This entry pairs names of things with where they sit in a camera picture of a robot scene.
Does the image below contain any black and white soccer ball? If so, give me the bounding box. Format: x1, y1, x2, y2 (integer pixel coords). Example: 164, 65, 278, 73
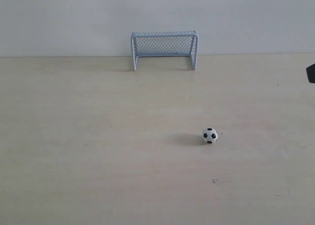
202, 128, 219, 144

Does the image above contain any white miniature soccer goal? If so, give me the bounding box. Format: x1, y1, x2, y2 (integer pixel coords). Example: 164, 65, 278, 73
130, 31, 199, 70

